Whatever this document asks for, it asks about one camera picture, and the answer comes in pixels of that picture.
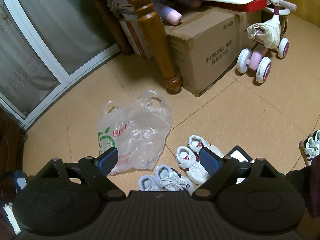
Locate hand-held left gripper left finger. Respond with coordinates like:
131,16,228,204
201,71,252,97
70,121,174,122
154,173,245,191
36,146,127,201

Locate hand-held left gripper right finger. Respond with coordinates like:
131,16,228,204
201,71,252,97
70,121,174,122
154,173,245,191
192,146,284,201

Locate white maroon high-top shoe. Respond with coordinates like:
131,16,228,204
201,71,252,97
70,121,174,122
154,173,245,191
187,134,225,158
176,146,213,186

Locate clear plastic bag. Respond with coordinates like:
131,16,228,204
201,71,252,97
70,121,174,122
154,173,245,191
96,89,174,176

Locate blue slipper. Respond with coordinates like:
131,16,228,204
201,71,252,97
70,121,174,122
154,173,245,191
0,170,28,198

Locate pink white ride-on bike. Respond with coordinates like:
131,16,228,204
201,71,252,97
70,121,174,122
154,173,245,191
236,0,297,84

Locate dark brown furniture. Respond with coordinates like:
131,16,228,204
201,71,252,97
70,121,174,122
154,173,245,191
0,110,28,178

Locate large printed cardboard box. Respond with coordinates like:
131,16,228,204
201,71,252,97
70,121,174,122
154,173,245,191
166,7,245,97

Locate cream padded cloth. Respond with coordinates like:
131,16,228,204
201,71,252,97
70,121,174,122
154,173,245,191
247,22,281,48

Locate white red cardboard box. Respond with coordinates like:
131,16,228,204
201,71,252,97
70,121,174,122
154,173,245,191
111,0,157,60

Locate turned wooden table leg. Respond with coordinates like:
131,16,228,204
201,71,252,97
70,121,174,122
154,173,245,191
86,0,133,56
124,0,182,95

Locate plain cardboard box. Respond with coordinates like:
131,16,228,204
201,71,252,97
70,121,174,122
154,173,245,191
239,7,263,52

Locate red flat box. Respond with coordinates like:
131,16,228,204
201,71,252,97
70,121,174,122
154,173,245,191
239,0,267,13

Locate white sliding door frame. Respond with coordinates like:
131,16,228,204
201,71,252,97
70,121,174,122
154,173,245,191
0,0,121,131

